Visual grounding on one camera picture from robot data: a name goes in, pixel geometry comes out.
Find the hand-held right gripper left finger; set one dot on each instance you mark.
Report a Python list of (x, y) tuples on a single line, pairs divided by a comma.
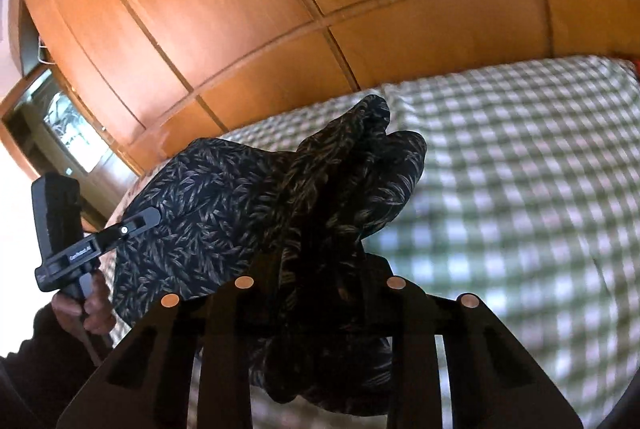
[(225, 334)]

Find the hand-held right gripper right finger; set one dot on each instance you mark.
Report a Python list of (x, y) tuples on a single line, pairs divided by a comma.
[(415, 334)]

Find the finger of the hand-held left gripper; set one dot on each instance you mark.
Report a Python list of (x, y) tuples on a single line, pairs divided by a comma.
[(135, 224)]

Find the dark leaf print pants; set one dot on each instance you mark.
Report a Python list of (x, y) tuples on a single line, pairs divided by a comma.
[(210, 189)]

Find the person's left forearm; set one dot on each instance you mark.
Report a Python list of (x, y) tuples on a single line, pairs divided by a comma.
[(40, 374)]

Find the person's left hand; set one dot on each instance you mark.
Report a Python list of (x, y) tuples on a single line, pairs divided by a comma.
[(97, 314)]

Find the wooden framed window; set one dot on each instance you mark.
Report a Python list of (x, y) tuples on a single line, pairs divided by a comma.
[(55, 129)]

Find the green checked bed sheet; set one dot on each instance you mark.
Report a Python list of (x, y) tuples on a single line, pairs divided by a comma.
[(500, 159)]

